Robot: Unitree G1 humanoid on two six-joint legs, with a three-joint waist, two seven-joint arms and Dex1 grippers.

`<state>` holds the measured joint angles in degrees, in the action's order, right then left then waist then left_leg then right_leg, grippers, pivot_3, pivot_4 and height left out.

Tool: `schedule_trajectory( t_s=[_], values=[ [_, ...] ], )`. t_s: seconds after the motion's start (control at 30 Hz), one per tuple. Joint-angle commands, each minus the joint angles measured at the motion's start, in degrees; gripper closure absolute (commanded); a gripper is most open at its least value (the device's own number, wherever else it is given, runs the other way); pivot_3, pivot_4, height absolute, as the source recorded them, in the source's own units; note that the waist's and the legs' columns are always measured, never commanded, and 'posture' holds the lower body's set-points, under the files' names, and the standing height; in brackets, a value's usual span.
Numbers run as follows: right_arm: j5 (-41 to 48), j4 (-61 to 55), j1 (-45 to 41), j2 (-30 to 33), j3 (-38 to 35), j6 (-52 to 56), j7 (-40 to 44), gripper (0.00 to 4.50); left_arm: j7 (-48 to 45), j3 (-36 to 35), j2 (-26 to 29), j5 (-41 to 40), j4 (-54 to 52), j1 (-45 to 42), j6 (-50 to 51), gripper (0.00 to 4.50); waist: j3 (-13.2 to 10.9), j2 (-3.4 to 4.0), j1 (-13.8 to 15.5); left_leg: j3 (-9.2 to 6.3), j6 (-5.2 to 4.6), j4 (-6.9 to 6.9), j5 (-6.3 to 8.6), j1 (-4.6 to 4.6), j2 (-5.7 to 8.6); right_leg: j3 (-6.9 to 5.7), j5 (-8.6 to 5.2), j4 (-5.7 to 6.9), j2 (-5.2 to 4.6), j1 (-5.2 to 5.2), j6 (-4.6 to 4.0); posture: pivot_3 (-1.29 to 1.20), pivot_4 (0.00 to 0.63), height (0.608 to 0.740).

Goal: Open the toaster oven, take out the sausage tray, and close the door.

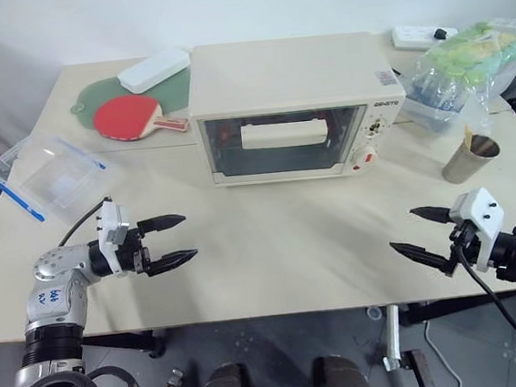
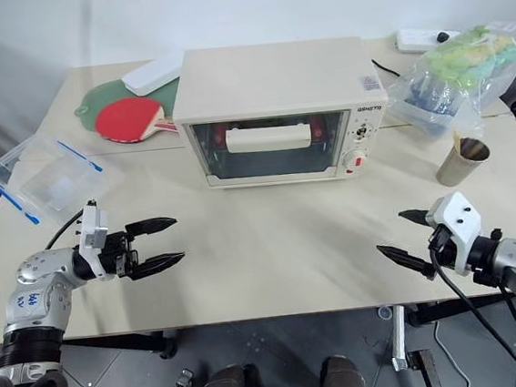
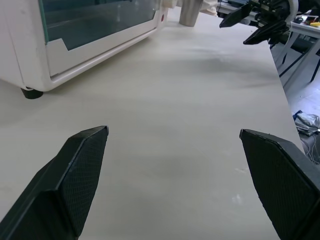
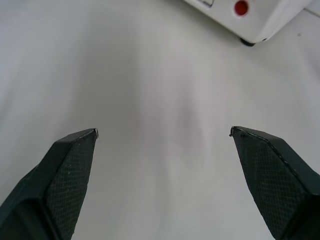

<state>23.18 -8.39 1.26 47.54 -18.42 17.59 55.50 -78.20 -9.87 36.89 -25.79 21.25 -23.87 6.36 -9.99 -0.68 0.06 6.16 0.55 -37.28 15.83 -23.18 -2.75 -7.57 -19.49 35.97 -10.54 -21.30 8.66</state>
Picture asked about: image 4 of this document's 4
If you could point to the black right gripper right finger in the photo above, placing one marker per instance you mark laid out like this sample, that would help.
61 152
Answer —
275 180

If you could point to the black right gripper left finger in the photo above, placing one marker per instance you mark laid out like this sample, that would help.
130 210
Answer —
55 185

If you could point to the white box with red button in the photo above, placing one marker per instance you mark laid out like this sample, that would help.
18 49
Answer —
260 17

